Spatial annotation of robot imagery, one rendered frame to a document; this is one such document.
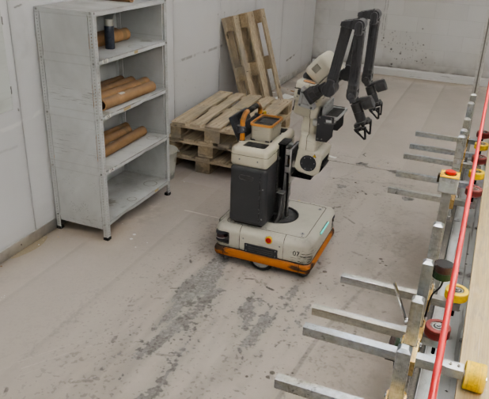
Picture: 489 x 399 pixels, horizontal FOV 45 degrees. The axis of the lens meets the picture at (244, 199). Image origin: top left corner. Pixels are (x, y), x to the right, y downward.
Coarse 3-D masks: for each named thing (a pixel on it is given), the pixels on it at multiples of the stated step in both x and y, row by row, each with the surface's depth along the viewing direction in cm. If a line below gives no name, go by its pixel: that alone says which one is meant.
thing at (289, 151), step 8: (296, 144) 382; (288, 152) 377; (296, 152) 383; (288, 160) 384; (328, 160) 381; (288, 168) 382; (320, 168) 372; (296, 176) 381; (304, 176) 379; (312, 176) 379
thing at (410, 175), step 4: (396, 172) 332; (400, 172) 332; (404, 172) 332; (408, 172) 332; (396, 176) 333; (400, 176) 332; (404, 176) 332; (408, 176) 331; (412, 176) 330; (416, 176) 329; (420, 176) 328; (424, 176) 327; (428, 176) 327; (432, 176) 328; (424, 180) 328; (428, 180) 327; (432, 180) 326; (436, 180) 326; (460, 180) 323; (460, 184) 321; (464, 184) 320; (476, 184) 318
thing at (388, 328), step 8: (312, 312) 207; (320, 312) 205; (328, 312) 204; (336, 312) 204; (344, 312) 204; (336, 320) 204; (344, 320) 203; (352, 320) 202; (360, 320) 200; (368, 320) 201; (376, 320) 201; (368, 328) 200; (376, 328) 199; (384, 328) 198; (392, 328) 197; (400, 328) 197; (400, 336) 197; (424, 336) 193; (424, 344) 194; (432, 344) 193
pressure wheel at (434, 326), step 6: (426, 324) 192; (432, 324) 192; (438, 324) 191; (426, 330) 191; (432, 330) 189; (438, 330) 189; (450, 330) 190; (432, 336) 189; (438, 336) 188; (432, 348) 195
